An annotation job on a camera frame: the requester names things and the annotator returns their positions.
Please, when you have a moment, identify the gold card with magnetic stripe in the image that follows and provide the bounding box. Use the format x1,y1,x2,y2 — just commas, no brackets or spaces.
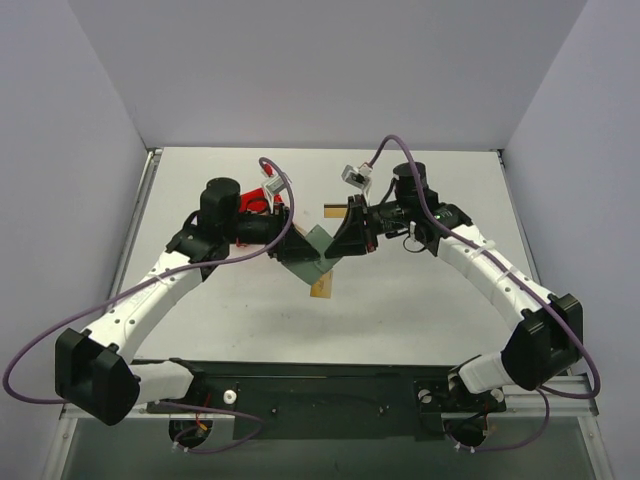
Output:
323,203,348,219

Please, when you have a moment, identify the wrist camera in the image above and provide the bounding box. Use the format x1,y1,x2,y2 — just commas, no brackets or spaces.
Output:
341,163,373,199
261,172,285,208

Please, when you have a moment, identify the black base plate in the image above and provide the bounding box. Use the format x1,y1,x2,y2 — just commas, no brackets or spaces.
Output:
149,361,506,441

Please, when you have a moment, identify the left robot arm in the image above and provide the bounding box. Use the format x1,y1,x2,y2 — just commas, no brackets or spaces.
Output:
55,177,319,426

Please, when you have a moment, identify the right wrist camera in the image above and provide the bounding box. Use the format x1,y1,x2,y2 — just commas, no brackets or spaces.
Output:
341,163,373,199

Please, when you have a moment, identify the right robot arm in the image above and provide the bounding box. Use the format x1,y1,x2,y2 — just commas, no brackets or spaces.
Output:
325,162,586,409

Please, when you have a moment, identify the red plastic bin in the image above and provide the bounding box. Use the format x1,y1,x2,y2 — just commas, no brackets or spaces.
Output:
238,188,271,215

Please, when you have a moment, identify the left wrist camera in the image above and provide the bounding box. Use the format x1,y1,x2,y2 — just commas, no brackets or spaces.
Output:
261,172,285,208

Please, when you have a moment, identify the gold VIP card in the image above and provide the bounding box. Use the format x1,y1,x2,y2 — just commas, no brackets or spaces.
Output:
310,270,333,299

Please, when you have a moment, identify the aluminium frame rail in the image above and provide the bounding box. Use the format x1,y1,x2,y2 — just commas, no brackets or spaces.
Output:
59,374,600,421

